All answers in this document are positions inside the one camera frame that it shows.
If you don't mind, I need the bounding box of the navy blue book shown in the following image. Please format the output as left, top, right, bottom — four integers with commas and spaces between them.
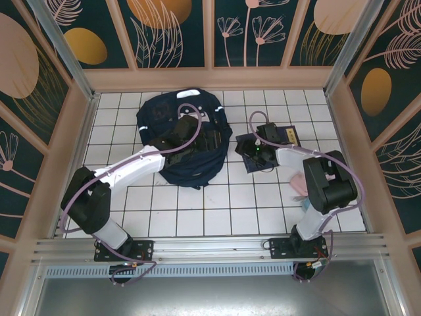
235, 124, 302, 174

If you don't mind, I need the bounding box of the light blue pouch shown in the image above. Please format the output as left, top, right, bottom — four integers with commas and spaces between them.
291, 196, 312, 213

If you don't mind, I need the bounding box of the aluminium mounting rail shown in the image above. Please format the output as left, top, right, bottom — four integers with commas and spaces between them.
31, 233, 392, 264

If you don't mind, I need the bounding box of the navy blue backpack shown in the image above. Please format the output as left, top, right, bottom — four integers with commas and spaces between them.
136, 88, 231, 190

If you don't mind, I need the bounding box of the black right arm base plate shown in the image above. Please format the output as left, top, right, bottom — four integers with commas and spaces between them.
268, 236, 330, 259

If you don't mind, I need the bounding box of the pink pencil case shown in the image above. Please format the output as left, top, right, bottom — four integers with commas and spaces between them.
289, 173, 309, 195

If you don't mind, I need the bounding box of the grey slotted cable duct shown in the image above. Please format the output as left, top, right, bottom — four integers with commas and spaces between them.
44, 265, 297, 277

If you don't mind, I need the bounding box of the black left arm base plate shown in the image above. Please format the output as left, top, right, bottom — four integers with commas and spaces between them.
94, 239, 155, 263

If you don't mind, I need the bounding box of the aluminium corner post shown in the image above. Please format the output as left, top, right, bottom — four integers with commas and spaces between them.
26, 0, 99, 101
324, 0, 379, 95

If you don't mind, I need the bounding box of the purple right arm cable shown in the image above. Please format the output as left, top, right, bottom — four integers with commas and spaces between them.
249, 111, 364, 283

